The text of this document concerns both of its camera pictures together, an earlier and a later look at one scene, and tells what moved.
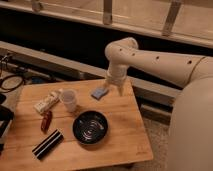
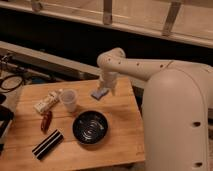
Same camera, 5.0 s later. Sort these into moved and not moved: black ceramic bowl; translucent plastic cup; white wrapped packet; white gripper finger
Moved: white gripper finger
Not moved: black ceramic bowl; white wrapped packet; translucent plastic cup
